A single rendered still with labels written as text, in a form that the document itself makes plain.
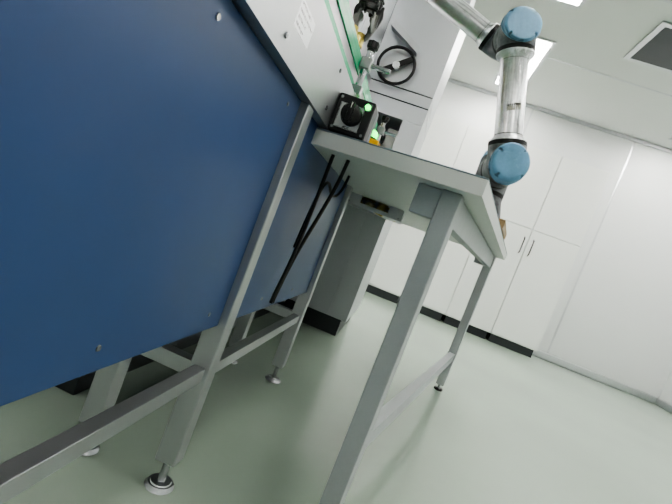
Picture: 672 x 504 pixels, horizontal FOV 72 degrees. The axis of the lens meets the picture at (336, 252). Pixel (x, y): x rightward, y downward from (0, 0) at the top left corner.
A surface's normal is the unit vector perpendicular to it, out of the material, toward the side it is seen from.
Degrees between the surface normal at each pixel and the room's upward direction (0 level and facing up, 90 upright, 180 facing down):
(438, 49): 90
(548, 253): 90
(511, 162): 95
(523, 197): 90
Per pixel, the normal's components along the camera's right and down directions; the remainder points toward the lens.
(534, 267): -0.15, 0.00
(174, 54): 0.92, 0.36
